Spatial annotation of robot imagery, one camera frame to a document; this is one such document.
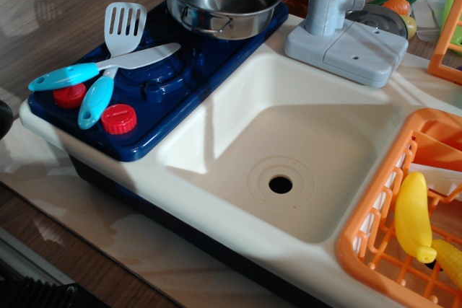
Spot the black round object left edge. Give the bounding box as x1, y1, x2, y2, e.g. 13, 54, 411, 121
0, 100, 14, 139

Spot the orange toy carrot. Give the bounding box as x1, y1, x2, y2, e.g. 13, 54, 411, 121
382, 0, 411, 16

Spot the grey toy faucet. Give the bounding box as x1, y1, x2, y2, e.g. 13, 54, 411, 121
285, 0, 408, 88

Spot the dark blue toy stove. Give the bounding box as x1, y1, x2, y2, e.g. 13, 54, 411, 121
27, 2, 289, 162

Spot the red stove knob left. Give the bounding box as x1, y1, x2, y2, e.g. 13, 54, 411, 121
53, 83, 87, 109

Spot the yellow toy banana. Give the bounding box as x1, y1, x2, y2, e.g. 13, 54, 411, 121
394, 172, 437, 264

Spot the white toy knife blue handle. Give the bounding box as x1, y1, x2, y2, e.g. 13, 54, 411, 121
28, 43, 181, 92

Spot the white slotted spatula blue handle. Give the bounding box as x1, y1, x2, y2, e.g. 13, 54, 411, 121
77, 2, 147, 130

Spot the yellow toy corn cob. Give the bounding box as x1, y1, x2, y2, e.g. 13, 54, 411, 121
432, 239, 461, 290

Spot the red stove knob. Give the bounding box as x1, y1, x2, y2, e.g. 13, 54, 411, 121
101, 104, 138, 135
53, 83, 87, 109

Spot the orange basket upper right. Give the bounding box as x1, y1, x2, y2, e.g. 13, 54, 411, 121
427, 0, 461, 86

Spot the cream toy sink unit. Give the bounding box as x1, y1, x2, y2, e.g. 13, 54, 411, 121
19, 17, 461, 307

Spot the steel pot lid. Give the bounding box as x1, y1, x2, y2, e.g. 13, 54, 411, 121
346, 4, 409, 39

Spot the white plate in rack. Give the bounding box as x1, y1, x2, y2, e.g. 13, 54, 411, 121
409, 163, 461, 196

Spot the yellow toy fruit piece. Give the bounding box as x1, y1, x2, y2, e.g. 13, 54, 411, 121
401, 15, 417, 40

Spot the orange dish rack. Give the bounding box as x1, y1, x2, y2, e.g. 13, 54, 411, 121
336, 108, 461, 307

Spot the red stove knob right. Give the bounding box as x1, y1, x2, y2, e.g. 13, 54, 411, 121
101, 104, 138, 135

